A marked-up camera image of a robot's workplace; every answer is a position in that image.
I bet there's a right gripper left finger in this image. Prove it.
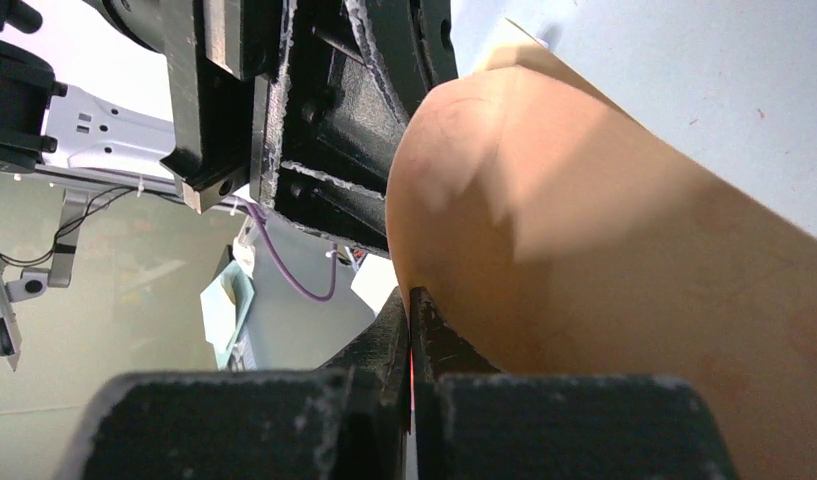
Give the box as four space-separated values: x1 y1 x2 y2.
55 292 408 479

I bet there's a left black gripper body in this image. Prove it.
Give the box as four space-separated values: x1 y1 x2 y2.
90 0 286 213

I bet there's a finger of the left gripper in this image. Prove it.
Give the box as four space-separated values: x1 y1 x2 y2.
344 0 458 125
258 1 404 256

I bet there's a tan paper envelope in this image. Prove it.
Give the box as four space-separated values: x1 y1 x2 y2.
386 67 817 479

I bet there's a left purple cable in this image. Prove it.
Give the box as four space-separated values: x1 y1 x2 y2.
238 198 340 303

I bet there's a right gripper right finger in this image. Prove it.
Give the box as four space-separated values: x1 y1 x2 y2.
409 288 737 479

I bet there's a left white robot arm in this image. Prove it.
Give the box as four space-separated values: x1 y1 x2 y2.
0 1 457 254

